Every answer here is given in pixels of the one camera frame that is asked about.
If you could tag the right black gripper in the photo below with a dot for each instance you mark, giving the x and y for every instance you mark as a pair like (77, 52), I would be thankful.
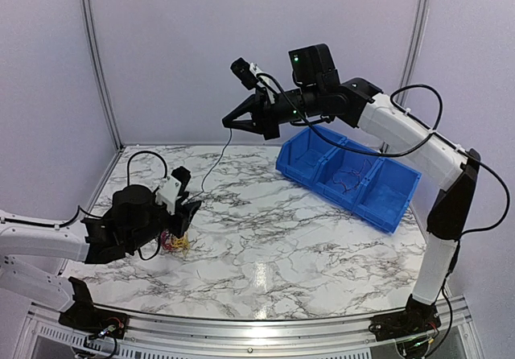
(264, 122)

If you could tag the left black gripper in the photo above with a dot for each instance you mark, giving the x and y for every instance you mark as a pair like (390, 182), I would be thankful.
(183, 217)

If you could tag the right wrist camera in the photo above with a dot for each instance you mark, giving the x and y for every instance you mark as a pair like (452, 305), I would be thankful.
(247, 73)

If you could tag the aluminium front rail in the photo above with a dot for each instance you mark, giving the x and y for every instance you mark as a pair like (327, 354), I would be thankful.
(149, 335)

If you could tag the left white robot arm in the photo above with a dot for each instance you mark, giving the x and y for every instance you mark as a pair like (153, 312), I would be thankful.
(55, 292)

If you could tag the left aluminium frame post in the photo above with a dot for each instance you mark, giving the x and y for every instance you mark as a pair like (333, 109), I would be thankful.
(99, 73)

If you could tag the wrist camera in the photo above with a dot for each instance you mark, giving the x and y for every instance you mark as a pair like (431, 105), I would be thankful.
(171, 190)
(247, 73)

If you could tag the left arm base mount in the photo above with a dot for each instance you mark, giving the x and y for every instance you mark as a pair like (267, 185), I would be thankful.
(97, 322)

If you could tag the right aluminium frame post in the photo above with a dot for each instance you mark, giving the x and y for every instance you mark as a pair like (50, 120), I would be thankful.
(415, 43)

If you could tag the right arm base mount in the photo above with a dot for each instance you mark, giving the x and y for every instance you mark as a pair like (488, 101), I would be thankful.
(395, 325)

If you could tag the aluminium frame post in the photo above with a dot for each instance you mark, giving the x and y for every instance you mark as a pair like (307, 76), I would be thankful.
(99, 73)
(415, 43)

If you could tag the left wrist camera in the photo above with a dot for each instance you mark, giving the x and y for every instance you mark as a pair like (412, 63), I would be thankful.
(171, 190)

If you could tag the blue three-compartment bin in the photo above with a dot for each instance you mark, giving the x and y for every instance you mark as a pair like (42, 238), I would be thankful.
(376, 189)

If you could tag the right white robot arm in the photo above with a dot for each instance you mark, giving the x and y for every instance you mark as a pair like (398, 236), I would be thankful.
(454, 171)

